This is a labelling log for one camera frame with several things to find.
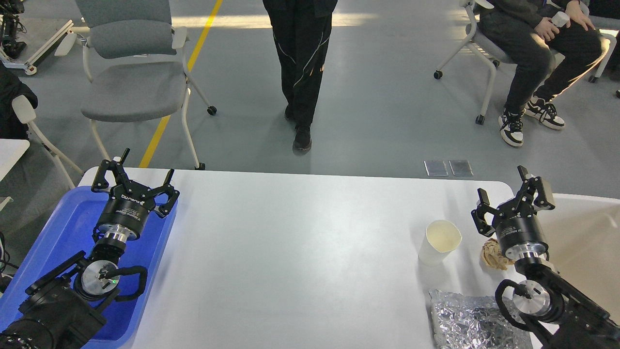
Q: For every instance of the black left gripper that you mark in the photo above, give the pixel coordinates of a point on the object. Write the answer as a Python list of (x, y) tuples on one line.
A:
[(125, 212)]

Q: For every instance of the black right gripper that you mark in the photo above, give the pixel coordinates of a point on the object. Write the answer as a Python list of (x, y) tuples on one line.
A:
[(516, 224)]

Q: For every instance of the white paper cup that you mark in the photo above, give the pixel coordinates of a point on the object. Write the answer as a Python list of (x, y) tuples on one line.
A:
[(441, 238)]

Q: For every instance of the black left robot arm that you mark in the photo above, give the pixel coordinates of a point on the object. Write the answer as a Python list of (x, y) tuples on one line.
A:
[(86, 280)]

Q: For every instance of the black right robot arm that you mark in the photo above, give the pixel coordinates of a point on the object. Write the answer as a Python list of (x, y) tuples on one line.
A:
[(558, 314)]

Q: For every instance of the crumpled brown paper ball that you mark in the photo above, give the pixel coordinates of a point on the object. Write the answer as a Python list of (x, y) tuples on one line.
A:
[(491, 255)]

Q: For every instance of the right metal floor plate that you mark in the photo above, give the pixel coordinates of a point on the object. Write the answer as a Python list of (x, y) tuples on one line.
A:
[(461, 167)]

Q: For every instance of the metal floor plate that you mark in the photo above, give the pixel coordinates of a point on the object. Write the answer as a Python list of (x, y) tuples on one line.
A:
[(461, 167), (436, 168)]

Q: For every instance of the blue plastic tray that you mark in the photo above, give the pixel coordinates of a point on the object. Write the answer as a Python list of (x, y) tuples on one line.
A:
[(68, 231)]

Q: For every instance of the beige plastic bin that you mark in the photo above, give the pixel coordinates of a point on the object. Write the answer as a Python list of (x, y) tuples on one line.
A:
[(583, 234)]

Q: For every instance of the left metal floor plate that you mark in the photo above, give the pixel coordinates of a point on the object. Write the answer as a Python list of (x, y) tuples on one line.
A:
[(436, 168)]

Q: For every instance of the grey office chair left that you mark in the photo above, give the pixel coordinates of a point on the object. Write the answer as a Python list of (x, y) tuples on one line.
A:
[(136, 92)]

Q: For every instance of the grey office chair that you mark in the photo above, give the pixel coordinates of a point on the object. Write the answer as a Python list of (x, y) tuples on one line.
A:
[(493, 56), (136, 92)]

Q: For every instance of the crumpled aluminium foil sheet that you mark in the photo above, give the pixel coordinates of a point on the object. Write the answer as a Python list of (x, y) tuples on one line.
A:
[(467, 322)]

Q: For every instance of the white side table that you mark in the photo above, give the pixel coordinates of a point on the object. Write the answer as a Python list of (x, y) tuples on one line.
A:
[(11, 150)]

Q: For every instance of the white chair at left edge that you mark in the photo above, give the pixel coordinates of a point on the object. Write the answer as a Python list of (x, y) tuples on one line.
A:
[(26, 114)]

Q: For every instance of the grey office chair right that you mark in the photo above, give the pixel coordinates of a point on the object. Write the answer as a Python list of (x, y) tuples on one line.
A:
[(493, 56)]

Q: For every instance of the seated person black trousers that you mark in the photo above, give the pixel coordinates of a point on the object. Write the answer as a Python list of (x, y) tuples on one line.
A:
[(553, 44)]

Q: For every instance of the wheeled equipment base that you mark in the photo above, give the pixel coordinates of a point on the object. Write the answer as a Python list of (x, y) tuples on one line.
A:
[(25, 42)]

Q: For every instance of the walking person in black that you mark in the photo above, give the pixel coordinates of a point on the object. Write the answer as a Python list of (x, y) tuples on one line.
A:
[(301, 31)]

